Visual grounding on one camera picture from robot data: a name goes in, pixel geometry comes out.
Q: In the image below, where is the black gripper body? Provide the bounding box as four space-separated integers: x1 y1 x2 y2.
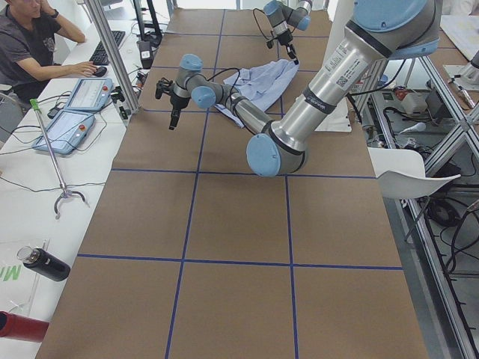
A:
277 29 293 46
170 90 187 111

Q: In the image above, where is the light blue striped shirt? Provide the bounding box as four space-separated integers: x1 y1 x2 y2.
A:
223 59 299 111

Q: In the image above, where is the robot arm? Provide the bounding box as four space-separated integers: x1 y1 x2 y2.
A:
263 0 314 64
156 1 442 177

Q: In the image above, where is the black computer mouse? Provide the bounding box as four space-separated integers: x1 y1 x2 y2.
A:
93 67 108 78

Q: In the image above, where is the upper blue teach pendant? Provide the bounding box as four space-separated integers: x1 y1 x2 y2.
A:
64 78 113 112

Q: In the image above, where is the blue teach pendant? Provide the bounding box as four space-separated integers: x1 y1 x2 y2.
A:
46 110 95 155
64 78 113 112

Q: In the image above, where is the black keyboard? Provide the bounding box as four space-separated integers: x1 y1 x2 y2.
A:
89 30 126 67

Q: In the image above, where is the lower blue teach pendant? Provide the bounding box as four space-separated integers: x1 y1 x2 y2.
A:
46 110 95 155

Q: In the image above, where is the metal reacher grabber tool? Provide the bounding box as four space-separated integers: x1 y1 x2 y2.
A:
29 98 91 220

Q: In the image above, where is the white plastic chair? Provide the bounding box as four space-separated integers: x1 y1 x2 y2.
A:
368 147 460 199

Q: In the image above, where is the seated person grey shirt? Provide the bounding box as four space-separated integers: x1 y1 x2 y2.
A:
1 1 97 102

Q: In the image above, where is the black water bottle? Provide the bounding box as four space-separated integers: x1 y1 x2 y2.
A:
16 246 70 282

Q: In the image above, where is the red bottle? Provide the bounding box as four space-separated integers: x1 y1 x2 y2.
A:
1 311 49 343

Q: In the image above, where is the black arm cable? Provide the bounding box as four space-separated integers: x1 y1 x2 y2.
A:
252 7 280 48
205 67 242 98

